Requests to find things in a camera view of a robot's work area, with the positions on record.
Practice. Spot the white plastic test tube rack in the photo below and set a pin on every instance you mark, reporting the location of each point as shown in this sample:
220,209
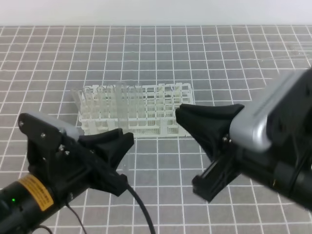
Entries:
160,101

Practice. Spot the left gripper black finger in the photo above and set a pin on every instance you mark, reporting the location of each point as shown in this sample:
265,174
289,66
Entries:
117,146
103,143

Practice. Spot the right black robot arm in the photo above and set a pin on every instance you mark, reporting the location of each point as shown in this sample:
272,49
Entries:
304,180

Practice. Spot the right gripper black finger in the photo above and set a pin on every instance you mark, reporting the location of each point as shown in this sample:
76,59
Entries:
208,125

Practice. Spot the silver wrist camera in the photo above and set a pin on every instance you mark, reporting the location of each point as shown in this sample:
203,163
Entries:
278,112

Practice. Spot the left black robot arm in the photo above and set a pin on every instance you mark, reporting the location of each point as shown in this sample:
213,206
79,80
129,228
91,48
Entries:
27,202

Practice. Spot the clear glass test tube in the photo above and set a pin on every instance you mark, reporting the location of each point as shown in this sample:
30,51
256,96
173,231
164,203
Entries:
122,106

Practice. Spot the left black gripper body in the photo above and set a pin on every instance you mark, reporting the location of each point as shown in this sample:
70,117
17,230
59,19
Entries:
57,158

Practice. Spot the grey grid tablecloth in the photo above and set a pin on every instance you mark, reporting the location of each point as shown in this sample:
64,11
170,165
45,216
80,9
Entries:
41,65

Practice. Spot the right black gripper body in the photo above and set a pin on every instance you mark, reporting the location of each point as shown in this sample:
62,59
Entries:
276,168

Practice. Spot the leaning clear test tube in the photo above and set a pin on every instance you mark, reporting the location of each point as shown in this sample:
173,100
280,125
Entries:
77,98

